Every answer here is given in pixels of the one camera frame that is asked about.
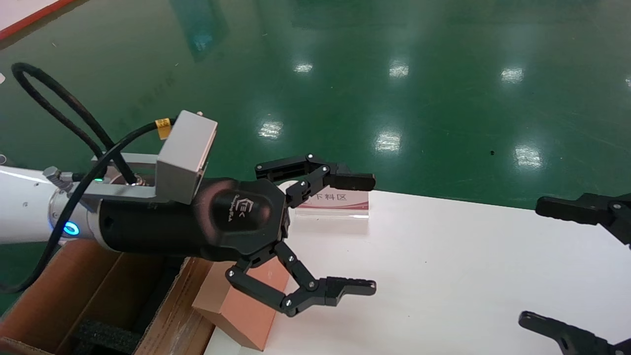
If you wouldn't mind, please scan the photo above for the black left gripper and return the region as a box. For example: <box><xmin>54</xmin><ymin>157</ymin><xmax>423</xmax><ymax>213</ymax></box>
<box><xmin>99</xmin><ymin>154</ymin><xmax>377</xmax><ymax>317</ymax></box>

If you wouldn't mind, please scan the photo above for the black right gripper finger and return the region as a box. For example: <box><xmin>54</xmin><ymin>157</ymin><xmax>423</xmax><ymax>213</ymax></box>
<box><xmin>536</xmin><ymin>193</ymin><xmax>631</xmax><ymax>246</ymax></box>
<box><xmin>519</xmin><ymin>311</ymin><xmax>631</xmax><ymax>355</ymax></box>

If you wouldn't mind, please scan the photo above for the small cardboard box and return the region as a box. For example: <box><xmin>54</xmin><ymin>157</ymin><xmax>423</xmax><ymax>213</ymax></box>
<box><xmin>192</xmin><ymin>256</ymin><xmax>290</xmax><ymax>352</ymax></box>

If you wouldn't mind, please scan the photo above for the large cardboard box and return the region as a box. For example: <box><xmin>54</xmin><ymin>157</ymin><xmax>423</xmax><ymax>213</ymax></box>
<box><xmin>0</xmin><ymin>239</ymin><xmax>217</xmax><ymax>355</ymax></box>

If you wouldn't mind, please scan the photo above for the acrylic sign with red stripe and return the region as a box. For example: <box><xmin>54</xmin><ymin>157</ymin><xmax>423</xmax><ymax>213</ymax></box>
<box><xmin>295</xmin><ymin>190</ymin><xmax>369</xmax><ymax>220</ymax></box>

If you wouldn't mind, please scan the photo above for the black foam block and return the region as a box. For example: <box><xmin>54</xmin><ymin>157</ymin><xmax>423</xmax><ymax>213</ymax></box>
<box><xmin>74</xmin><ymin>319</ymin><xmax>143</xmax><ymax>355</ymax></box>

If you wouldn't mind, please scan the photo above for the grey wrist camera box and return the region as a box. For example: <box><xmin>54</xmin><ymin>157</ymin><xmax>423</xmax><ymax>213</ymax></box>
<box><xmin>156</xmin><ymin>110</ymin><xmax>218</xmax><ymax>205</ymax></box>

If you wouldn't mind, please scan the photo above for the grey metal camera bracket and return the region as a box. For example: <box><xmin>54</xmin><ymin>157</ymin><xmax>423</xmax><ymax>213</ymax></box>
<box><xmin>79</xmin><ymin>153</ymin><xmax>159</xmax><ymax>202</ymax></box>

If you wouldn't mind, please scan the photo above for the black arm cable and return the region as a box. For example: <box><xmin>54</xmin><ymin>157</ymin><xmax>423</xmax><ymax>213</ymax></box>
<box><xmin>0</xmin><ymin>63</ymin><xmax>178</xmax><ymax>294</ymax></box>

